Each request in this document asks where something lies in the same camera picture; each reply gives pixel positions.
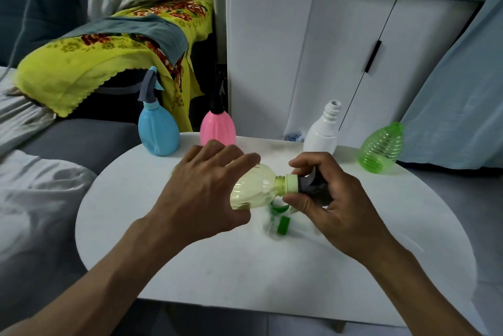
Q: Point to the white cabinet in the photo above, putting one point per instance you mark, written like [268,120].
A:
[338,45]

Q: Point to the grey sofa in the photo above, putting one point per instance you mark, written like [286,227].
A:
[82,143]

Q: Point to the person's right forearm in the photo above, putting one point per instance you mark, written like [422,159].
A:
[416,300]

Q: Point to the person's left hand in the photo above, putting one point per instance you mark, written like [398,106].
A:
[196,198]

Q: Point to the black spray head green collar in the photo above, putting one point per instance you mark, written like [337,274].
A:
[310,186]

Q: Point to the person's left forearm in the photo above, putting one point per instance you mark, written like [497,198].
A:
[86,292]

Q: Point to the person's left thumb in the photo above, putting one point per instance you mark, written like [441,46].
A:
[237,222]

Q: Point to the white crumpled blanket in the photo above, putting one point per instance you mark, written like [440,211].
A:
[31,198]

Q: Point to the grey-blue towel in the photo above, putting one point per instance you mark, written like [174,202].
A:
[157,31]

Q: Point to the small blue patterned object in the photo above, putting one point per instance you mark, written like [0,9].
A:
[295,136]

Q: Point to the yellow floral cloth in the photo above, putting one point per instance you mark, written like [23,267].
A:
[70,68]

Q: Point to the person's right hand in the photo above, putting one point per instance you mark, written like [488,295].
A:
[345,214]

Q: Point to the pink spray bottle black trigger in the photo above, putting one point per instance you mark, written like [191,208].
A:
[218,129]

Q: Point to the dark blue cushion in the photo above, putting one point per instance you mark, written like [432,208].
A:
[43,13]

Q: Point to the green ribbed plastic bottle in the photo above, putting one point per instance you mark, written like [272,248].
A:
[381,149]

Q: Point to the light blue curtain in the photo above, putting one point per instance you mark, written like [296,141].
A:
[463,104]

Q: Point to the person's right thumb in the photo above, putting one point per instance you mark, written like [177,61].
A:
[300,206]

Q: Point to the white open plastic bottle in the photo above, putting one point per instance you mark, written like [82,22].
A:
[322,135]

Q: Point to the blue spray bottle grey trigger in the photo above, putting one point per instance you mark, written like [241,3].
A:
[158,131]

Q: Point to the clear yellow plastic bottle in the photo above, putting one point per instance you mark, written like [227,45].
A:
[257,186]

